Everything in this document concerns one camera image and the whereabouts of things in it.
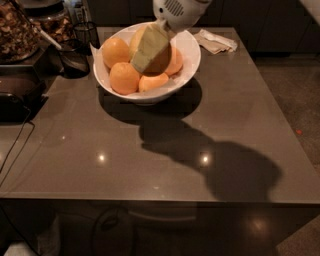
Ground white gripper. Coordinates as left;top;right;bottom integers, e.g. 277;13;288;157
129;0;213;75

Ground large orange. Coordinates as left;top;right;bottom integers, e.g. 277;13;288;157
129;24;173;74

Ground right orange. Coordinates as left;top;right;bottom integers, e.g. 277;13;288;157
165;47;183;76

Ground white ceramic bowl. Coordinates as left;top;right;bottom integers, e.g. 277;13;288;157
92;21;202;106

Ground left rear orange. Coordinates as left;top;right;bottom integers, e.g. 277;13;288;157
102;37;130;68

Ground front centre orange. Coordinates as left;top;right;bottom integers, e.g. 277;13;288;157
139;73;169;92

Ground front left orange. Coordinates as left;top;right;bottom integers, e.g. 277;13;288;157
109;62;140;95

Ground crumpled paper napkin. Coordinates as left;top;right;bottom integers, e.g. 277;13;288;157
194;29;238;54

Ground dark glass cup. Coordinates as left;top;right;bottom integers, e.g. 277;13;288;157
58;39;90;79

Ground glass jar of snacks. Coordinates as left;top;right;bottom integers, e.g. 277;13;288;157
0;0;39;64

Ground black appliance on left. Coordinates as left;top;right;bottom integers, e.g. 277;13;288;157
0;65;46;123

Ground black wire mesh cup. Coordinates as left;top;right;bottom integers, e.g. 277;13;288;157
74;21;100;56

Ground black power cable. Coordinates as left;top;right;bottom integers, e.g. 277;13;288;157
0;94;36;186

